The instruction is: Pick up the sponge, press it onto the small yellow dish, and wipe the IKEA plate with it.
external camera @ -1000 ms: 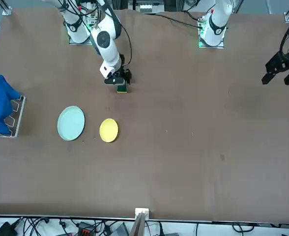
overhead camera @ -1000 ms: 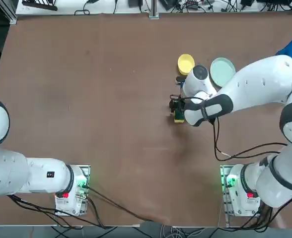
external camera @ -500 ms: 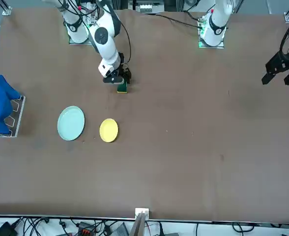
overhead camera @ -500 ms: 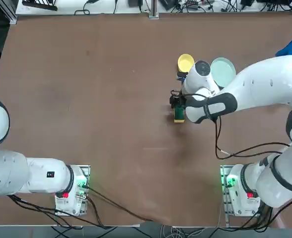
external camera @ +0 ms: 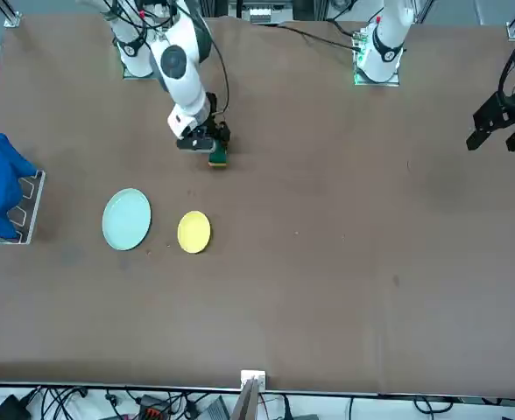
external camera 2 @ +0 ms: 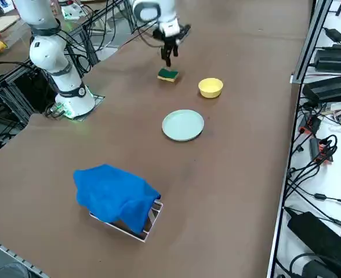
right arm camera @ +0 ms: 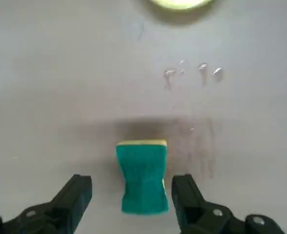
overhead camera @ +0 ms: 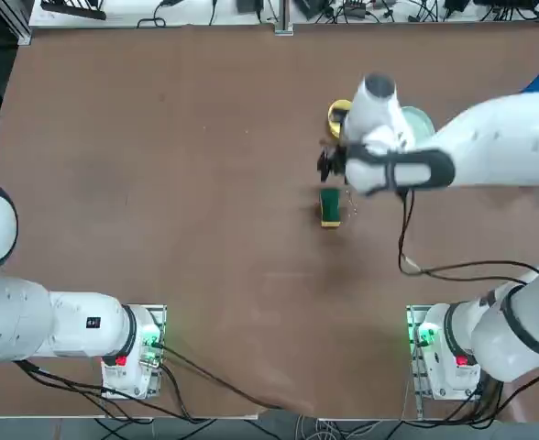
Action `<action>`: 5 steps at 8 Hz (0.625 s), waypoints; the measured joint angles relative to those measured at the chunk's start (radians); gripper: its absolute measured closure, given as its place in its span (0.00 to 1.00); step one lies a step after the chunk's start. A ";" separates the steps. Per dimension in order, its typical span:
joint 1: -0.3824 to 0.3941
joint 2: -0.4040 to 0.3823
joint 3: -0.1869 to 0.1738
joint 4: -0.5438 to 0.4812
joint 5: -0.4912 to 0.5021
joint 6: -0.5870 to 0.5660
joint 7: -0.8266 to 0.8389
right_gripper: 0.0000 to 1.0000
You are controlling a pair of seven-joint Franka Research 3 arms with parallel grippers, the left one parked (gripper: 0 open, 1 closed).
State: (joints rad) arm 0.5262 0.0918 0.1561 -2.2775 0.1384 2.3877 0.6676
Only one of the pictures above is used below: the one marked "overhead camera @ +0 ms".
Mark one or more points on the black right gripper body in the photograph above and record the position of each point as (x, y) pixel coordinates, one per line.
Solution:
(340, 160)

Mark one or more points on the green and yellow sponge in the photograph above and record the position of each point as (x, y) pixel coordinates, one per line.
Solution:
(330, 206)

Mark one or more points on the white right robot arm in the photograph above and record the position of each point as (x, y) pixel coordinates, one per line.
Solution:
(503, 137)

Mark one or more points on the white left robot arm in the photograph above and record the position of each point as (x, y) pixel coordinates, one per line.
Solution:
(68, 325)

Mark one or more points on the small yellow dish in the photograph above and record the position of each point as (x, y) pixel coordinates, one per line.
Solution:
(333, 129)

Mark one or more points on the pale green round plate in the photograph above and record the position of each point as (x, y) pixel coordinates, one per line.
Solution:
(423, 121)

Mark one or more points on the large black power adapter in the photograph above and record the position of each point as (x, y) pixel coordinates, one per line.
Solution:
(311, 7)
(249, 5)

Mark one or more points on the aluminium frame post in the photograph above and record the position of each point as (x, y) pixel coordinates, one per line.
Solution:
(24, 36)
(284, 23)

